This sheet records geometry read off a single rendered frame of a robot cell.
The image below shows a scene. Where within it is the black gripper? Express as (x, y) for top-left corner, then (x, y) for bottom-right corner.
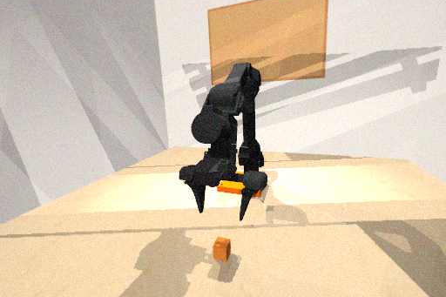
(179, 144), (267, 221)

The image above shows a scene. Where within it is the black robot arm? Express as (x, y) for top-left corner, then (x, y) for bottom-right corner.
(191, 63), (264, 187)

